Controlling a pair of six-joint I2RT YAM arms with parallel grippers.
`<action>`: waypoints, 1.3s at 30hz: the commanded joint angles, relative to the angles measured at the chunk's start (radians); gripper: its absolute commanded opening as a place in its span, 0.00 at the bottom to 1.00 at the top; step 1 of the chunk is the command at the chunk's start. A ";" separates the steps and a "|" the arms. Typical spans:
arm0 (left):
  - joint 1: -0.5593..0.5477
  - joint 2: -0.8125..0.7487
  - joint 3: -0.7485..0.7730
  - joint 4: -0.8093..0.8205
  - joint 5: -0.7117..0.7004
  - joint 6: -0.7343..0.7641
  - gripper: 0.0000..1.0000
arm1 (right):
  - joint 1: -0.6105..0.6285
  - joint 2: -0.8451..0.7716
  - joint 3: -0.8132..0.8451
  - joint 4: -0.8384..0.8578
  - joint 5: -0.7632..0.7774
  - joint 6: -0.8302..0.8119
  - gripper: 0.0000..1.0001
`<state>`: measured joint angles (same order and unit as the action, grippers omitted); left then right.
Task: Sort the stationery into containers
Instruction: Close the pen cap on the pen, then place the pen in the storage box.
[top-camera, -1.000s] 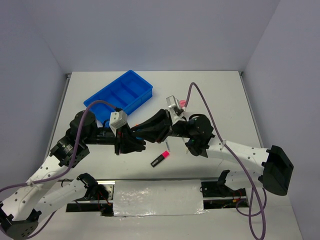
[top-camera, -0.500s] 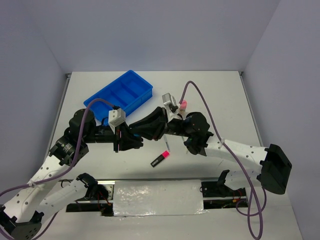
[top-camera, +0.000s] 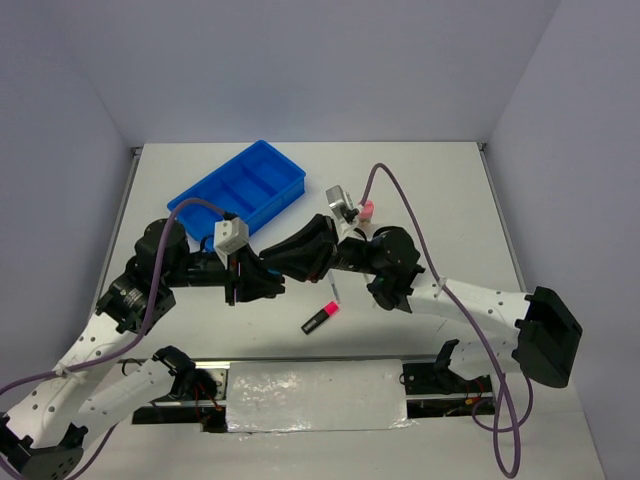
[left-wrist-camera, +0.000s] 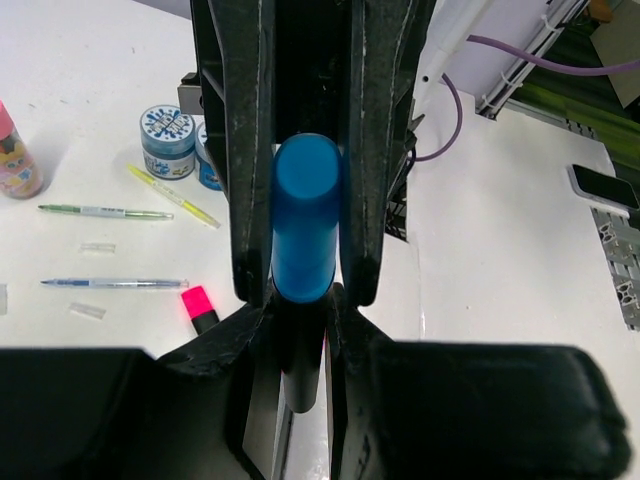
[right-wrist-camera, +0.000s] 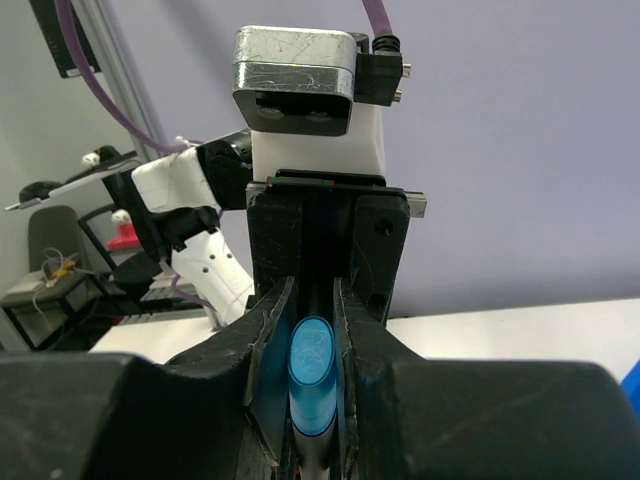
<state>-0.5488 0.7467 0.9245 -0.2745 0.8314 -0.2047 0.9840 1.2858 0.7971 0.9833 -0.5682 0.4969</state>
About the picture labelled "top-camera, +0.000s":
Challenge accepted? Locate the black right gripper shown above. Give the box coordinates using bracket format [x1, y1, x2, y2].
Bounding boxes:
[257, 218, 379, 287]

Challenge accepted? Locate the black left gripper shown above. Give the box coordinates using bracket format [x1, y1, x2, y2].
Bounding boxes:
[161, 237, 285, 302]

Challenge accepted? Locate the pink capped black highlighter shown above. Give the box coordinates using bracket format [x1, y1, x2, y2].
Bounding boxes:
[301, 302, 339, 335]

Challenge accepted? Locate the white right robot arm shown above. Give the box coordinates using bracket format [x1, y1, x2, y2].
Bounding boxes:
[260, 214, 583, 391]

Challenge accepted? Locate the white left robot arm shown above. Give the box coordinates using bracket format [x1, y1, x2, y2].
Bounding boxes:
[1, 217, 284, 479]

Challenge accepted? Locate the pink lidded small bottle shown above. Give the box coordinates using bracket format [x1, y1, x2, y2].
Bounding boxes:
[358, 200, 375, 223]

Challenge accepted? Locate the blue compartment tray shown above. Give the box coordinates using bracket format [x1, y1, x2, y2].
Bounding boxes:
[167, 140, 306, 234]

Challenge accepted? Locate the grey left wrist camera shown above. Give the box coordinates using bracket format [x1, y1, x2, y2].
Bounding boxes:
[213, 217, 249, 256]

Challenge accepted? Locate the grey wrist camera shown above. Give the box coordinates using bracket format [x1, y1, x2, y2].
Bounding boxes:
[325, 185, 361, 237]
[213, 217, 249, 256]

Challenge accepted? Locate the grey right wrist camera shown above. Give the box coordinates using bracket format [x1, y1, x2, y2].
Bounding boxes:
[325, 185, 361, 237]

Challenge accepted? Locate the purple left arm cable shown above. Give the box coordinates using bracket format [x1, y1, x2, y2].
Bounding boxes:
[0, 197, 231, 479]

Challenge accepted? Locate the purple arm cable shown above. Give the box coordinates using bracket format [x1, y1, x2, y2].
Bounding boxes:
[360, 162, 534, 479]
[0, 197, 231, 479]

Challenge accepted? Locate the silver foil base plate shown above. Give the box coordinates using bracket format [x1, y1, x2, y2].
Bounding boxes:
[226, 359, 408, 433]

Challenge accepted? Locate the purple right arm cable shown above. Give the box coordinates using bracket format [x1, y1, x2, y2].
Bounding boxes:
[360, 162, 534, 479]

